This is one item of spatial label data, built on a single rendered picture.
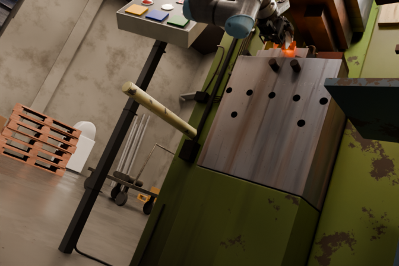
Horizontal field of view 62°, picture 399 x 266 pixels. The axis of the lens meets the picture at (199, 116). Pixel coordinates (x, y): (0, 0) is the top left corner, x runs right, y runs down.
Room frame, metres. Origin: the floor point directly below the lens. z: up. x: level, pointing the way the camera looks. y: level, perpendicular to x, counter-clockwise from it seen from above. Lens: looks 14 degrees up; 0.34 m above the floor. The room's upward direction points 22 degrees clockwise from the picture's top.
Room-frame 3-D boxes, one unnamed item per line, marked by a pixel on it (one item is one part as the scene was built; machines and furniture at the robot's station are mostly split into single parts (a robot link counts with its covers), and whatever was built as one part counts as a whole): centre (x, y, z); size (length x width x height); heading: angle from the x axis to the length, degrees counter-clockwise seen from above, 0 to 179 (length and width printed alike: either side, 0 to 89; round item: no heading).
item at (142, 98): (1.26, 0.13, 0.62); 0.44 x 0.05 x 0.05; 141
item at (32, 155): (5.51, 2.28, 0.38); 1.08 x 0.77 x 0.77; 118
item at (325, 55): (1.04, -0.37, 0.95); 0.12 x 0.09 x 0.07; 141
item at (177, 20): (1.25, 0.23, 1.01); 0.07 x 0.05 x 0.07; 76
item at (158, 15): (1.28, 0.33, 1.01); 0.07 x 0.05 x 0.07; 76
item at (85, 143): (8.28, 2.56, 0.63); 0.66 x 0.54 x 1.26; 123
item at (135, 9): (1.30, 0.42, 1.01); 0.07 x 0.05 x 0.07; 76
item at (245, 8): (0.85, 0.01, 0.88); 0.11 x 0.08 x 0.11; 69
